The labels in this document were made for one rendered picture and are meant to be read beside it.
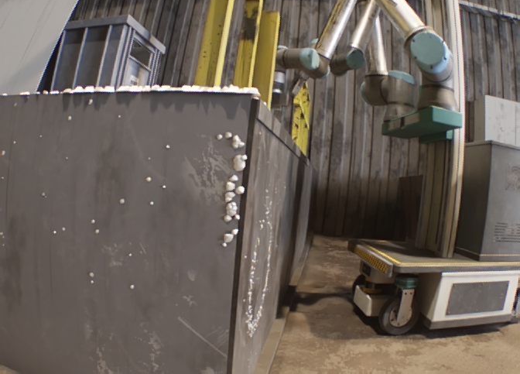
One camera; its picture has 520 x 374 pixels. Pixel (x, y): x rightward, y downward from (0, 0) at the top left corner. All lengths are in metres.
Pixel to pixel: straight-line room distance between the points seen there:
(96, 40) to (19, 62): 0.23
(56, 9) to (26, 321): 0.82
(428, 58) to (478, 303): 1.00
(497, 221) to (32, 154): 1.70
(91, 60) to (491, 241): 1.62
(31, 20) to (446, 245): 1.75
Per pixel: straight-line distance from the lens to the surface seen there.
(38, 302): 0.99
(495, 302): 1.82
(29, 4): 1.26
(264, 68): 1.44
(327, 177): 5.16
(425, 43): 1.50
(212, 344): 0.81
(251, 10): 1.44
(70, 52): 1.06
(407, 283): 1.62
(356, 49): 2.00
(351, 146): 5.19
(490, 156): 1.79
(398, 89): 2.08
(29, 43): 1.12
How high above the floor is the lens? 0.58
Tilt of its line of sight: 1 degrees down
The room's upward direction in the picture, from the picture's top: 6 degrees clockwise
